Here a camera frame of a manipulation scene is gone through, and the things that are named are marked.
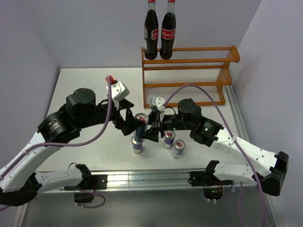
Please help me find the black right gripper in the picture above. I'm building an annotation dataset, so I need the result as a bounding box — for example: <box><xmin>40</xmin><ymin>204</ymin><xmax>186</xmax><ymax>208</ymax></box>
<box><xmin>138</xmin><ymin>109</ymin><xmax>193</xmax><ymax>142</ymax></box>

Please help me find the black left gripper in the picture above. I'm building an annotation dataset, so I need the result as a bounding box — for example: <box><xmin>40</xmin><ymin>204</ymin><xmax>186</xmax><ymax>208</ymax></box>
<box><xmin>77</xmin><ymin>97</ymin><xmax>145</xmax><ymax>135</ymax></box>

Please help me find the silver blue can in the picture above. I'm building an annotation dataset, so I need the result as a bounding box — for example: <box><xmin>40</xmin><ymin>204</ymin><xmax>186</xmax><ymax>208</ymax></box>
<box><xmin>131</xmin><ymin>137</ymin><xmax>143</xmax><ymax>154</ymax></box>
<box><xmin>163</xmin><ymin>131</ymin><xmax>176</xmax><ymax>149</ymax></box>
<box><xmin>133</xmin><ymin>113</ymin><xmax>149</xmax><ymax>142</ymax></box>
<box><xmin>171</xmin><ymin>140</ymin><xmax>185</xmax><ymax>158</ymax></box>

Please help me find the cola glass bottle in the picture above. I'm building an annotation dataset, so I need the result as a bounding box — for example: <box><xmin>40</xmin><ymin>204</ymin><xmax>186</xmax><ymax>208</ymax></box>
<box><xmin>144</xmin><ymin>0</ymin><xmax>159</xmax><ymax>60</ymax></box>
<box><xmin>160</xmin><ymin>0</ymin><xmax>176</xmax><ymax>60</ymax></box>

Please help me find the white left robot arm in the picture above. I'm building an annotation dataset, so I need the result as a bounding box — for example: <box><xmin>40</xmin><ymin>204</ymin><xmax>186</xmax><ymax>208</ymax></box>
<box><xmin>0</xmin><ymin>85</ymin><xmax>143</xmax><ymax>207</ymax></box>

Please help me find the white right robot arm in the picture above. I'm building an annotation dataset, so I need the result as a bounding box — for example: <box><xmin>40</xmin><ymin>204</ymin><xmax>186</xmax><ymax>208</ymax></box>
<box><xmin>140</xmin><ymin>97</ymin><xmax>289</xmax><ymax>196</ymax></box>

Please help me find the orange wooden shelf rack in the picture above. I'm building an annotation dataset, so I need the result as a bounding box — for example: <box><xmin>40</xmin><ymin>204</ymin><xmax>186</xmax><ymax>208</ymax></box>
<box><xmin>141</xmin><ymin>45</ymin><xmax>240</xmax><ymax>108</ymax></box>

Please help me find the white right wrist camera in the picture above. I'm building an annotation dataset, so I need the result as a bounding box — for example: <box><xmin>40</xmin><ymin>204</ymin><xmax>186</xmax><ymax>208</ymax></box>
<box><xmin>149</xmin><ymin>96</ymin><xmax>165</xmax><ymax>121</ymax></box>

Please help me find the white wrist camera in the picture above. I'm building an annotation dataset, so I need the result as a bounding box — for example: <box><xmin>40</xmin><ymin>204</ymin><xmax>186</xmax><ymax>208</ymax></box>
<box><xmin>106</xmin><ymin>75</ymin><xmax>130</xmax><ymax>106</ymax></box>
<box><xmin>149</xmin><ymin>96</ymin><xmax>165</xmax><ymax>121</ymax></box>

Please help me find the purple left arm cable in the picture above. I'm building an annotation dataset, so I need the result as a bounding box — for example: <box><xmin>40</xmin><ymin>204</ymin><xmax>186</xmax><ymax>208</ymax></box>
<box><xmin>0</xmin><ymin>75</ymin><xmax>113</xmax><ymax>211</ymax></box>

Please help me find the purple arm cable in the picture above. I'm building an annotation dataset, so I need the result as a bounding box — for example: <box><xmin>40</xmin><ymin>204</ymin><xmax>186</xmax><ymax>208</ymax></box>
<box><xmin>162</xmin><ymin>84</ymin><xmax>267</xmax><ymax>227</ymax></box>
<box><xmin>0</xmin><ymin>75</ymin><xmax>113</xmax><ymax>211</ymax></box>

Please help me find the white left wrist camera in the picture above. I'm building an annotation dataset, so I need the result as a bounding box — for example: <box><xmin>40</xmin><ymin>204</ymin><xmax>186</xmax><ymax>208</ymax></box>
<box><xmin>106</xmin><ymin>75</ymin><xmax>130</xmax><ymax>106</ymax></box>

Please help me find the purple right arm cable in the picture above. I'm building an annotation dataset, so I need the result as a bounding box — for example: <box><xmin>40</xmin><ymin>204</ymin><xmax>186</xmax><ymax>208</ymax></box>
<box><xmin>162</xmin><ymin>84</ymin><xmax>267</xmax><ymax>227</ymax></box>

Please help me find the aluminium front rail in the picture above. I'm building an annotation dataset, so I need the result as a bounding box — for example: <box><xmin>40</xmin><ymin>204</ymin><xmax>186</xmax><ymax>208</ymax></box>
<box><xmin>36</xmin><ymin>164</ymin><xmax>256</xmax><ymax>192</ymax></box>

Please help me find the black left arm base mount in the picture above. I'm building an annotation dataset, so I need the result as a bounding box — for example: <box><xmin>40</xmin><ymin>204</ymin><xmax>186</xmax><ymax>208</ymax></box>
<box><xmin>64</xmin><ymin>174</ymin><xmax>107</xmax><ymax>205</ymax></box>

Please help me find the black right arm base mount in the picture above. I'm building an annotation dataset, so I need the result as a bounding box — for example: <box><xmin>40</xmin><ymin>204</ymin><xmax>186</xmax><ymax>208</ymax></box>
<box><xmin>187</xmin><ymin>171</ymin><xmax>223</xmax><ymax>199</ymax></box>

